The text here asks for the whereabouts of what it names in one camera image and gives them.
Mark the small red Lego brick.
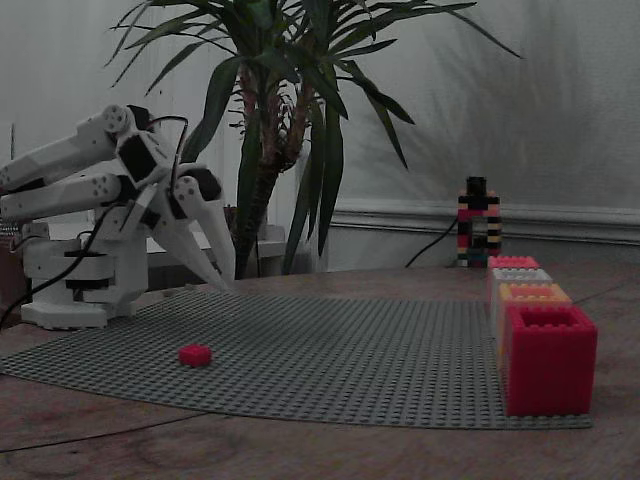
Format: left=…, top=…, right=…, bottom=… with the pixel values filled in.
left=178, top=343, right=213, bottom=368

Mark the grey Lego baseplate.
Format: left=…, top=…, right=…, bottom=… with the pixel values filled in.
left=0, top=291, right=595, bottom=431

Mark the red lego box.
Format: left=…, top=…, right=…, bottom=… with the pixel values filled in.
left=486, top=255, right=542, bottom=301
left=503, top=304, right=599, bottom=418

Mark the white lego box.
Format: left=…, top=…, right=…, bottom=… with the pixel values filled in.
left=489, top=267, right=554, bottom=321

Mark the orange lego box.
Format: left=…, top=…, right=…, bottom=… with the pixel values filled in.
left=495, top=282, right=574, bottom=351

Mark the green yucca house plant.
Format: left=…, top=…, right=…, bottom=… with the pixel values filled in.
left=103, top=0, right=524, bottom=280

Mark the brown perforated chair back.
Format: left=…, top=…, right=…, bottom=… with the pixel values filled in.
left=0, top=218, right=29, bottom=307

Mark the thin servo wire on arm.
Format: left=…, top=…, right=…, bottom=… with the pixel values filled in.
left=148, top=115, right=190, bottom=201

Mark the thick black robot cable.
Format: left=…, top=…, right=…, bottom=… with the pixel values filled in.
left=0, top=230, right=109, bottom=331

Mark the thin black cable on table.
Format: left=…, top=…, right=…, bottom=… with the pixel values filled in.
left=0, top=410, right=221, bottom=454

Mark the black camera tower cable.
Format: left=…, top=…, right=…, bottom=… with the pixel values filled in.
left=403, top=227, right=462, bottom=269

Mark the multicolour Lego camera tower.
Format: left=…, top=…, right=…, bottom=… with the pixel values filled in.
left=455, top=175, right=502, bottom=269

